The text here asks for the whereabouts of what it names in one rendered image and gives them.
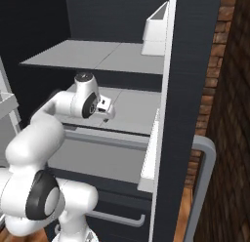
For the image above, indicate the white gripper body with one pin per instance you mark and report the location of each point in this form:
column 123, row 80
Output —
column 110, row 115

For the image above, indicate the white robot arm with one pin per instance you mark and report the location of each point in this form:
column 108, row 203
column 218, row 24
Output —
column 32, row 145

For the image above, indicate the grey fridge shelf above drawer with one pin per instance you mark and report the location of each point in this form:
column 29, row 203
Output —
column 136, row 112

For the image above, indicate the wide grey fridge shelf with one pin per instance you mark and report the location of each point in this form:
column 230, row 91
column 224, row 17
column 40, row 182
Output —
column 97, row 57

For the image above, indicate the dark grey fridge door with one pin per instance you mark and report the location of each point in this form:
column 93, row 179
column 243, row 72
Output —
column 185, row 89

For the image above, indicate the grey fridge door with bin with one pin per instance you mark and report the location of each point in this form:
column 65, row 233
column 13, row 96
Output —
column 7, row 122

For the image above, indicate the dark grey fridge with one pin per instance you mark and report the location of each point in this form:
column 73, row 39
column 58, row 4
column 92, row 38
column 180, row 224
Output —
column 107, row 15

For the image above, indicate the grey crisper drawer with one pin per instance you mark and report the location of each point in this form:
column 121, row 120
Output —
column 97, row 158

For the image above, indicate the long white door bin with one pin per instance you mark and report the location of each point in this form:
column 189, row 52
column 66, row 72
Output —
column 150, row 161

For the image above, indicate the dark freezer drawer front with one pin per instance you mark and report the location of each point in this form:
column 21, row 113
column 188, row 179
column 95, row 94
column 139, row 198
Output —
column 123, row 200

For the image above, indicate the small white door bin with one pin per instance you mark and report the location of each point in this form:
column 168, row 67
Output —
column 157, row 31

